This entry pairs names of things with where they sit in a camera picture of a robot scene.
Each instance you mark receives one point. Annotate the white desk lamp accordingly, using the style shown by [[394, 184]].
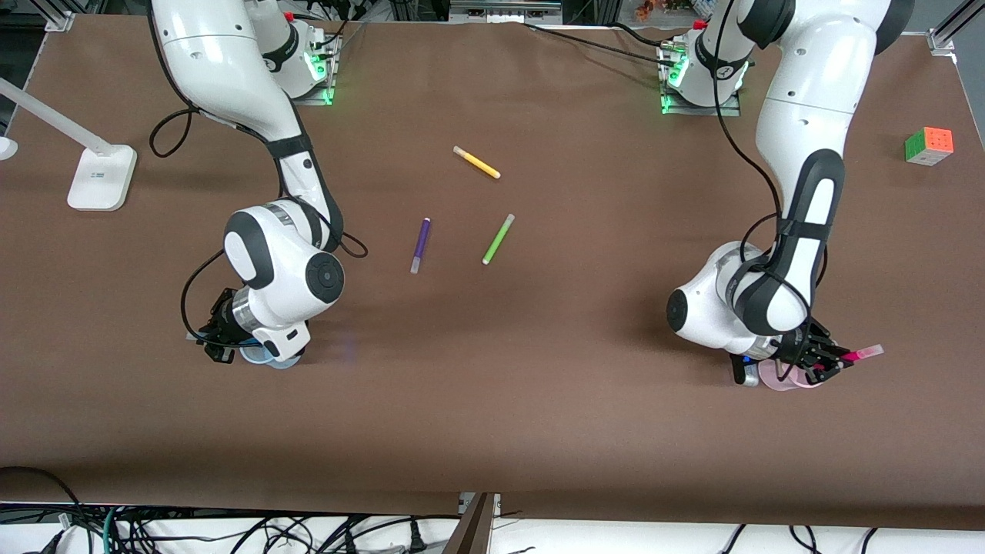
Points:
[[100, 177]]

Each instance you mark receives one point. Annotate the aluminium frame rail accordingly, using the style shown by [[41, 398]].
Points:
[[504, 8]]

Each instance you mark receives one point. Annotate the yellow marker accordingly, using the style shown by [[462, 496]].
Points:
[[477, 162]]

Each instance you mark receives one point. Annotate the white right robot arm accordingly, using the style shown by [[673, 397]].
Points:
[[285, 269]]

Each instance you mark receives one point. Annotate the colourful puzzle cube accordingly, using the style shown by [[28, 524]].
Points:
[[929, 146]]

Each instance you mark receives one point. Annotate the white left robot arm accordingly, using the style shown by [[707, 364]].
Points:
[[800, 92]]

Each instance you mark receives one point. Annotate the green marker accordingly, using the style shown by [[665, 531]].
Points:
[[498, 239]]

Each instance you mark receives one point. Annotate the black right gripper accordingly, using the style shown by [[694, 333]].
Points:
[[222, 322]]

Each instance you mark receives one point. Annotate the purple marker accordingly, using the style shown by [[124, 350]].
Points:
[[420, 245]]

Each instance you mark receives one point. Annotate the pink marker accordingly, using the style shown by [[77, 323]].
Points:
[[866, 353]]

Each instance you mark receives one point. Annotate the light blue plastic cup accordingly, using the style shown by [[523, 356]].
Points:
[[281, 362]]

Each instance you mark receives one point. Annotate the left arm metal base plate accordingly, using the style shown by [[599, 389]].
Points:
[[668, 100]]

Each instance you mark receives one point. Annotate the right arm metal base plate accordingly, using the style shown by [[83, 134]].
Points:
[[327, 81]]

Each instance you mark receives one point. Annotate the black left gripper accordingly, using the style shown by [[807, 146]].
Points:
[[805, 345]]

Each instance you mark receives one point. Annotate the light pink plastic cup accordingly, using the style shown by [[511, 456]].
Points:
[[781, 378]]

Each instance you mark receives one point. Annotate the brown table support beam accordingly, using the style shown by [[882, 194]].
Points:
[[469, 531]]

